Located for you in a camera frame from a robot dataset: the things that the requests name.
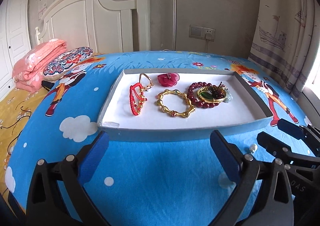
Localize red flower ornament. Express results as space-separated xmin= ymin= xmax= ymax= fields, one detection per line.
xmin=157 ymin=73 xmax=180 ymax=87

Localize metal pole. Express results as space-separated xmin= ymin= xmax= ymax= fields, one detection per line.
xmin=172 ymin=0 xmax=177 ymax=51

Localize thin gold bangle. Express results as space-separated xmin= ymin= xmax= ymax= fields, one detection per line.
xmin=197 ymin=86 xmax=226 ymax=103

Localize red braided cord bracelet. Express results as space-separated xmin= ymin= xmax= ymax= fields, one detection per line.
xmin=129 ymin=82 xmax=148 ymax=116

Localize pale jade pendant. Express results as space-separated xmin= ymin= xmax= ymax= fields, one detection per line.
xmin=223 ymin=88 xmax=233 ymax=103

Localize ship print curtain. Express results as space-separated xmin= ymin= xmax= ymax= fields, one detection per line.
xmin=248 ymin=0 xmax=319 ymax=100

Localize gold bamboo link bracelet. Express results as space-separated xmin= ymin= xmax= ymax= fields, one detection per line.
xmin=157 ymin=89 xmax=197 ymax=119

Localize white pearl earring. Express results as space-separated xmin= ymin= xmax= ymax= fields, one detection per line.
xmin=249 ymin=143 xmax=258 ymax=154

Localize dark red bead bracelet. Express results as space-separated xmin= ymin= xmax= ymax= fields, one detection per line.
xmin=186 ymin=82 xmax=223 ymax=109

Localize grey shallow cardboard box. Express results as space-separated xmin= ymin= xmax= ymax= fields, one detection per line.
xmin=96 ymin=68 xmax=274 ymax=142

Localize yellow floral bed sheet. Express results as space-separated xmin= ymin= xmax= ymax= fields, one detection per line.
xmin=1 ymin=88 xmax=48 ymax=196

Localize dark green tassel pendant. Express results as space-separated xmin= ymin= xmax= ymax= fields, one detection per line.
xmin=199 ymin=83 xmax=226 ymax=101

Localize white wooden headboard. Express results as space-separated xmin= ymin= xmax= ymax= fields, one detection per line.
xmin=35 ymin=0 xmax=151 ymax=54

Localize silver and gold rings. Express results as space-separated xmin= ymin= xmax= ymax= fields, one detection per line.
xmin=138 ymin=72 xmax=155 ymax=92

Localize wall switch and socket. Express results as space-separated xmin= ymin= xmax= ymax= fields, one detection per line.
xmin=189 ymin=25 xmax=216 ymax=41

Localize folded pink blanket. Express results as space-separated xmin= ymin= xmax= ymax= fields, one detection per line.
xmin=12 ymin=39 xmax=67 ymax=93

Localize patterned floral pillow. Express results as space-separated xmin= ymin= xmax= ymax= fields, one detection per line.
xmin=43 ymin=47 xmax=93 ymax=81

